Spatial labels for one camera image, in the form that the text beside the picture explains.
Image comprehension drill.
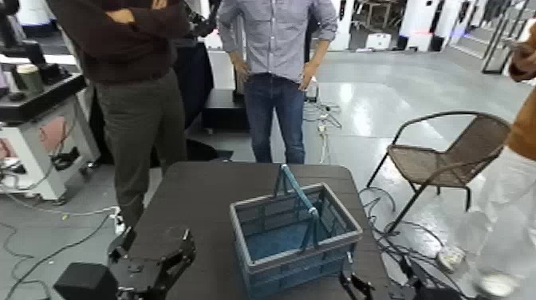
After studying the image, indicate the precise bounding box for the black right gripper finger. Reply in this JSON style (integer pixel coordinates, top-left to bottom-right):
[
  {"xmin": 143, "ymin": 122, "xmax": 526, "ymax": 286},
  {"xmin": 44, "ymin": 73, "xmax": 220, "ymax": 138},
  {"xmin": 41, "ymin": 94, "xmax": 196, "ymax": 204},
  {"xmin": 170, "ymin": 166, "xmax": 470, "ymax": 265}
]
[
  {"xmin": 338, "ymin": 272, "xmax": 357, "ymax": 300},
  {"xmin": 353, "ymin": 276, "xmax": 376, "ymax": 300}
]

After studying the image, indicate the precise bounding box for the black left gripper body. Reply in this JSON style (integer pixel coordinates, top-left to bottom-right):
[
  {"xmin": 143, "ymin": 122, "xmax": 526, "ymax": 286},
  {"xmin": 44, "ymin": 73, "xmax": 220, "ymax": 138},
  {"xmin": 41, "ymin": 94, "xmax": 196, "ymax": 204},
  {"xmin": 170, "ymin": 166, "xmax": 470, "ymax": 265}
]
[{"xmin": 119, "ymin": 226, "xmax": 197, "ymax": 295}]

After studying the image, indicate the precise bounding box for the blue plastic crate with handles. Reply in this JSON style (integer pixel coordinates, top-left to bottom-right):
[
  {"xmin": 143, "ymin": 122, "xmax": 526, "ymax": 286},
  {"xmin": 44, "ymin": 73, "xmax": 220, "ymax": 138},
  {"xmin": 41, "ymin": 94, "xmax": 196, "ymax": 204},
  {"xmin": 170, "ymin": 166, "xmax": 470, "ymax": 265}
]
[{"xmin": 229, "ymin": 164, "xmax": 365, "ymax": 300}]

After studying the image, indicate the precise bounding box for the right hand of checked-shirt person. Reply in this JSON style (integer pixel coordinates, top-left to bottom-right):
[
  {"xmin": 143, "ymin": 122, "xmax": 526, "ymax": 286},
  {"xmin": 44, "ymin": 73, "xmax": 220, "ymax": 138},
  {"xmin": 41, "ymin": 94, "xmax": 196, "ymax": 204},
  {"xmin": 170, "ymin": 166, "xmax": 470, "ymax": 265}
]
[{"xmin": 233, "ymin": 58, "xmax": 251, "ymax": 87}]

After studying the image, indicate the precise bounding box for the left hand of checked-shirt person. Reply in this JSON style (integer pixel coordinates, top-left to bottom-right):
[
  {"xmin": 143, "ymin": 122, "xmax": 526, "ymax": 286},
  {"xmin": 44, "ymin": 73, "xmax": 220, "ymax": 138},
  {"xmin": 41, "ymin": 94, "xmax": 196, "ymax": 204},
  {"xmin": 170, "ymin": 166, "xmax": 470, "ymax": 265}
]
[{"xmin": 299, "ymin": 62, "xmax": 318, "ymax": 91}]

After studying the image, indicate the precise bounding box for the hand of brown-sweater person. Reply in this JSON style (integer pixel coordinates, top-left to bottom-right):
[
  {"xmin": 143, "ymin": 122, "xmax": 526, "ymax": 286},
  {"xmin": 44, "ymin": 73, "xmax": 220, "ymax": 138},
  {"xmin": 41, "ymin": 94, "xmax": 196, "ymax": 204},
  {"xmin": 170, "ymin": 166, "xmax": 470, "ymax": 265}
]
[{"xmin": 105, "ymin": 8, "xmax": 137, "ymax": 26}]

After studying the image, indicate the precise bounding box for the hand of orange-top person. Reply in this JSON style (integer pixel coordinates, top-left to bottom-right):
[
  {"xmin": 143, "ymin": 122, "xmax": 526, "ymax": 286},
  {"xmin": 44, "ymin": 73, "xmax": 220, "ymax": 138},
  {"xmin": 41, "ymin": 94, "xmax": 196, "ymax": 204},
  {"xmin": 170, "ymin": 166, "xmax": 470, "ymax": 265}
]
[{"xmin": 508, "ymin": 41, "xmax": 536, "ymax": 83}]

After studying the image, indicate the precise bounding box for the white sneaker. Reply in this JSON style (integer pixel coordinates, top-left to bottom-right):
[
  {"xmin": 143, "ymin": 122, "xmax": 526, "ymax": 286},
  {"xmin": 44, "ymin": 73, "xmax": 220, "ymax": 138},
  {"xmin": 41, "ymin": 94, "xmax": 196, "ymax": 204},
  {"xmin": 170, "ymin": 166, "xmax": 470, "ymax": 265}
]
[
  {"xmin": 474, "ymin": 271, "xmax": 521, "ymax": 299},
  {"xmin": 435, "ymin": 244, "xmax": 467, "ymax": 274}
]

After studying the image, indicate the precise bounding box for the brown mesh metal chair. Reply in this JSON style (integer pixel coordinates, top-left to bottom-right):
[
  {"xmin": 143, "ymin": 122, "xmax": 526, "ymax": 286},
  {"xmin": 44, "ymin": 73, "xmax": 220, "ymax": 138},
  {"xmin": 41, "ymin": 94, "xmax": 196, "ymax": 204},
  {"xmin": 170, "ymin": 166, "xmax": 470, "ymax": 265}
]
[{"xmin": 365, "ymin": 110, "xmax": 513, "ymax": 235}]

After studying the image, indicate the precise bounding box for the person in brown sweater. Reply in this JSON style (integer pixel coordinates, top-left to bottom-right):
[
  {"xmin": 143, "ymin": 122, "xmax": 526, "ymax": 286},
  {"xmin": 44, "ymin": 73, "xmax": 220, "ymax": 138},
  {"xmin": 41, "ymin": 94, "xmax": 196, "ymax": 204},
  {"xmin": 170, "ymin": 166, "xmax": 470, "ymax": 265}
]
[{"xmin": 45, "ymin": 0, "xmax": 191, "ymax": 229}]

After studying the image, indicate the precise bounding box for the black low platform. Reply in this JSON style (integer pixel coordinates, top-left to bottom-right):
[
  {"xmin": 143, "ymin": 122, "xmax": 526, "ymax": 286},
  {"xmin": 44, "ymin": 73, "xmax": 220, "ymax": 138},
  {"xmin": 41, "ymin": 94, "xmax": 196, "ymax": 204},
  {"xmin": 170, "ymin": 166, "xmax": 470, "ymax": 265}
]
[{"xmin": 200, "ymin": 88, "xmax": 252, "ymax": 132}]

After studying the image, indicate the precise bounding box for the person in orange top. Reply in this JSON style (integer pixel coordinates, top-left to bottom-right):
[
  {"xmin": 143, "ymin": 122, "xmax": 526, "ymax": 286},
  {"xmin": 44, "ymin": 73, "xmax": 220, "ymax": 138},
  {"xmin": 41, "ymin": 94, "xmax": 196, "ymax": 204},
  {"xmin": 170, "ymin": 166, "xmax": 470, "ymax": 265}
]
[{"xmin": 454, "ymin": 39, "xmax": 536, "ymax": 299}]

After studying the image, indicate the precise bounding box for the white cart with black top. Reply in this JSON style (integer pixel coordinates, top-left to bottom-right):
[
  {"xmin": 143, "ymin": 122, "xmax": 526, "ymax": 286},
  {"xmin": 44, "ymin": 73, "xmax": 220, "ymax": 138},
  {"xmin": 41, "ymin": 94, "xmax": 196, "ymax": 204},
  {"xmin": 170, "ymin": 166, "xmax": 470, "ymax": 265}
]
[{"xmin": 0, "ymin": 72, "xmax": 102, "ymax": 203}]

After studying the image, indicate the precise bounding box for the black draped stand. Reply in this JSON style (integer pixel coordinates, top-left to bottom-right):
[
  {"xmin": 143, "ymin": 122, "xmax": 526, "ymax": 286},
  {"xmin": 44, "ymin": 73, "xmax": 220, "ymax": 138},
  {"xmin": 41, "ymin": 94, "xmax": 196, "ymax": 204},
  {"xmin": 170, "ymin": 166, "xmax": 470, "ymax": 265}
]
[{"xmin": 172, "ymin": 38, "xmax": 215, "ymax": 128}]

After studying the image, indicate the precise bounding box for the person in checked shirt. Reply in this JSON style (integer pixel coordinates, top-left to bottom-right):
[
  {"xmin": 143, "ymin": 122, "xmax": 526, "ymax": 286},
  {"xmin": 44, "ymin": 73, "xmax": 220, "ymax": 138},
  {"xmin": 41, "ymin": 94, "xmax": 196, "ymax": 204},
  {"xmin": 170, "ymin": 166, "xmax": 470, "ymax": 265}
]
[{"xmin": 216, "ymin": 0, "xmax": 338, "ymax": 164}]

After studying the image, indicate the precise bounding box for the grey cup with lid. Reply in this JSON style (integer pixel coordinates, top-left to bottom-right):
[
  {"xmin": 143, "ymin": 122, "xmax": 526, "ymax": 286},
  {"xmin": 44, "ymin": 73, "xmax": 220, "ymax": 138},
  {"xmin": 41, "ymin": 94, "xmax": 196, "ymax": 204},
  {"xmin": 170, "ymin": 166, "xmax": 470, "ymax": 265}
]
[{"xmin": 15, "ymin": 63, "xmax": 45, "ymax": 94}]

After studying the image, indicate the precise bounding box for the white box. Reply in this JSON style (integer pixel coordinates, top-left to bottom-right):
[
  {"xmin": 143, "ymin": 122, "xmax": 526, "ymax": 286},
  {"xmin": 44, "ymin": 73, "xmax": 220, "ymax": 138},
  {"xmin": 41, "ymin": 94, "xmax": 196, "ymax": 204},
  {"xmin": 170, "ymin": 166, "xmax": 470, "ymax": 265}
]
[{"xmin": 365, "ymin": 32, "xmax": 393, "ymax": 51}]

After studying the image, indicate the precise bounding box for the black monitor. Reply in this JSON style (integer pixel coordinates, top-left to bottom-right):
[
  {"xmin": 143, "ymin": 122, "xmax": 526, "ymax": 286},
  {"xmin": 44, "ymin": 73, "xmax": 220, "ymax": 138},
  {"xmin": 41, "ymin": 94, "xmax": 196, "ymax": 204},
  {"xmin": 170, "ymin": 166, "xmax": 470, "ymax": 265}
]
[{"xmin": 0, "ymin": 0, "xmax": 48, "ymax": 61}]

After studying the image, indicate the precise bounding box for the white machine column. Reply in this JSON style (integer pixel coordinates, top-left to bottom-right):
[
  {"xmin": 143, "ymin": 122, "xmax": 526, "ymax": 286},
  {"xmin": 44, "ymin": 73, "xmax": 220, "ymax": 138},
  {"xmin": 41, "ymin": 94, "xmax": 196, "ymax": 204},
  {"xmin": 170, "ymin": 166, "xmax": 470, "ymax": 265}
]
[{"xmin": 398, "ymin": 0, "xmax": 446, "ymax": 52}]

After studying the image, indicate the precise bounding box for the black floor cable bundle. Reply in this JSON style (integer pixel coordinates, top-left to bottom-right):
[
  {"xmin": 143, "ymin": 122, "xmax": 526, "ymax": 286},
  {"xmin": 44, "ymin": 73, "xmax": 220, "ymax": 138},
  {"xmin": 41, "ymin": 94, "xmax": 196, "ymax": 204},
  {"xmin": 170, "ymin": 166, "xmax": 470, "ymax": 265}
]
[{"xmin": 359, "ymin": 186, "xmax": 466, "ymax": 299}]

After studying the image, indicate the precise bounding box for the white power strip with cable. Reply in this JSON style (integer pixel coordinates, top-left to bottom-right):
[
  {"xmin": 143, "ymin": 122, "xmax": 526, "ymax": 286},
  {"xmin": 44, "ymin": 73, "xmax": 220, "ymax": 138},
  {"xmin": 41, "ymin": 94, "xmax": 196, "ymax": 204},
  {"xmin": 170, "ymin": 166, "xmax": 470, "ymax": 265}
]
[{"xmin": 0, "ymin": 190, "xmax": 128, "ymax": 236}]

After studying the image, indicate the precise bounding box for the long black floor cable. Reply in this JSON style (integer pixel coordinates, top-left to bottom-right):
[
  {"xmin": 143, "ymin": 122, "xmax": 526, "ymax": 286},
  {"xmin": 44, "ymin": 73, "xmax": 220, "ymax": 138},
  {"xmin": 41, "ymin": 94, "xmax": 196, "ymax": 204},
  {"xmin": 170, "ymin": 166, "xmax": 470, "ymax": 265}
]
[{"xmin": 0, "ymin": 213, "xmax": 114, "ymax": 300}]

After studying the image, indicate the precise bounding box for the black cable bundle on cart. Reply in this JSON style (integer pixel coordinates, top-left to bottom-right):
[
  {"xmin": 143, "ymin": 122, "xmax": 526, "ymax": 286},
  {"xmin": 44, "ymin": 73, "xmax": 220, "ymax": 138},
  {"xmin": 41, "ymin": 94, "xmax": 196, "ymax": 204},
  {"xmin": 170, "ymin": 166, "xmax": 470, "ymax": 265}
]
[{"xmin": 50, "ymin": 146, "xmax": 81, "ymax": 172}]

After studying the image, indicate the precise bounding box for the white extension cable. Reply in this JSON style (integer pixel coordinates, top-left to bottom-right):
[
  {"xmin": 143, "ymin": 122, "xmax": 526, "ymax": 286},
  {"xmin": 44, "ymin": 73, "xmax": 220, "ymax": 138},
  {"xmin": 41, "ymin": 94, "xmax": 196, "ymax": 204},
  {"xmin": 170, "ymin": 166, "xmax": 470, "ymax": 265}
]
[{"xmin": 302, "ymin": 99, "xmax": 344, "ymax": 165}]

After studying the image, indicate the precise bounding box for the black metal frame rack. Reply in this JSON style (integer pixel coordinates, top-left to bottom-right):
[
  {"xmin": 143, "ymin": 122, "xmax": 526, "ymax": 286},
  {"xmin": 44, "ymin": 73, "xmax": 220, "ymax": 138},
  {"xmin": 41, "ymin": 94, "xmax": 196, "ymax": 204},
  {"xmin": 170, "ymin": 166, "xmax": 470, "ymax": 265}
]
[{"xmin": 480, "ymin": 0, "xmax": 532, "ymax": 76}]

